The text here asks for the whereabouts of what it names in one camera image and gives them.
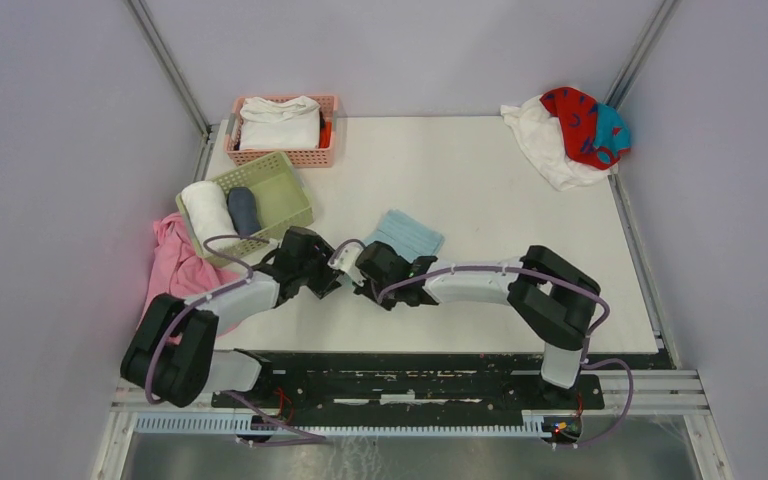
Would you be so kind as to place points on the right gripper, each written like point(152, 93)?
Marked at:
point(366, 287)

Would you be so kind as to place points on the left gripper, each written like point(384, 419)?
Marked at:
point(326, 283)

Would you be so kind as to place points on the light blue towel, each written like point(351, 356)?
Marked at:
point(408, 237)

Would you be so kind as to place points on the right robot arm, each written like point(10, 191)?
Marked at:
point(555, 299)

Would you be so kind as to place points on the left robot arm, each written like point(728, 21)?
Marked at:
point(172, 355)

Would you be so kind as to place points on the green plastic basket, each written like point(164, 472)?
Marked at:
point(282, 201)

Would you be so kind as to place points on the rolled dark blue towel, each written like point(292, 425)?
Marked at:
point(243, 211)

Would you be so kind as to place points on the pink plastic basket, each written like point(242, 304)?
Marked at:
point(321, 157)

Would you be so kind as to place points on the rolled white towel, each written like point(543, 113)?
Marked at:
point(206, 206)

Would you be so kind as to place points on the pink towel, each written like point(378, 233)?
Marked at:
point(176, 268)

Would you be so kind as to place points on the folded white towel in basket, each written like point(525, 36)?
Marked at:
point(268, 124)

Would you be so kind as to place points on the white crumpled towel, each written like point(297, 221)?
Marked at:
point(539, 137)

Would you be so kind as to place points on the red and teal patterned towel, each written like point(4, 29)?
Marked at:
point(593, 133)

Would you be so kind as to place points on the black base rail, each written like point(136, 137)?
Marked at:
point(413, 389)

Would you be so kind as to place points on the white cable duct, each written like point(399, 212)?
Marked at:
point(243, 424)

